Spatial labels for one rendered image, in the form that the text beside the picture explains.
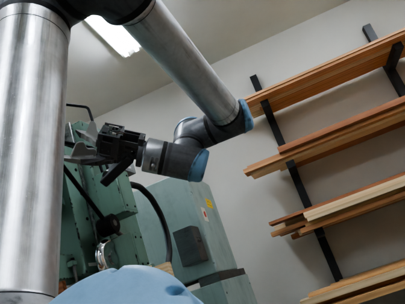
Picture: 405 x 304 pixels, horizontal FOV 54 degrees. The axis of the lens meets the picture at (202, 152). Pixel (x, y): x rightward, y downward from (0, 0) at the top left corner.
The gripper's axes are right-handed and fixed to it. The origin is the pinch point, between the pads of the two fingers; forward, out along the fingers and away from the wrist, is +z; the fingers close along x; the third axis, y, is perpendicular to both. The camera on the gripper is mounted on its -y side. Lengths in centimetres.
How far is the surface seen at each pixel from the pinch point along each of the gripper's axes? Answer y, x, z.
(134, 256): -30.9, 2.7, -22.8
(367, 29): 18, -247, -164
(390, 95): -21, -211, -187
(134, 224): -39.9, -22.7, -19.7
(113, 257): -32.2, 3.4, -17.0
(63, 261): -32.9, 7.5, -3.8
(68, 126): -12.2, -33.2, 9.2
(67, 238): -31.8, -0.5, -2.2
